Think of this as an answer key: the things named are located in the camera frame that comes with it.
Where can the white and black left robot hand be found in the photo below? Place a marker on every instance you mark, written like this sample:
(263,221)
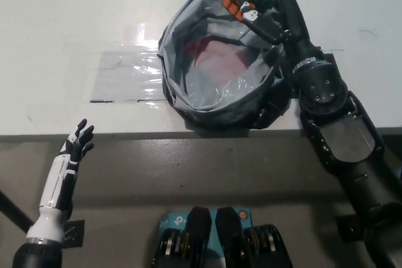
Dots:
(56,186)

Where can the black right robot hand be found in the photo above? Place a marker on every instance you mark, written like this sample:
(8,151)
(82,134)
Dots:
(293,26)

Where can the grey plastic-lined bin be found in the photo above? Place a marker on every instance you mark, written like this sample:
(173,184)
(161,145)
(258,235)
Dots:
(220,101)

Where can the black tape square marker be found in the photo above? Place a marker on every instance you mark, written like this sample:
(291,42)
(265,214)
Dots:
(329,58)

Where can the black table leg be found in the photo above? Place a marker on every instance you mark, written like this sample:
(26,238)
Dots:
(12,206)

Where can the black floor tape patch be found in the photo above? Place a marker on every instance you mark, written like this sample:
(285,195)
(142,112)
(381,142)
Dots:
(75,233)
(345,228)

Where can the teal tp-link box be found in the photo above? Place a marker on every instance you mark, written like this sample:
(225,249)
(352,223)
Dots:
(172,221)

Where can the clear tape patch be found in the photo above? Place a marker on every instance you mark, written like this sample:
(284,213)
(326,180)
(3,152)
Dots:
(125,76)

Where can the black left robot body block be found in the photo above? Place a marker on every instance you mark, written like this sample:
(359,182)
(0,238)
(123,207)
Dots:
(194,233)

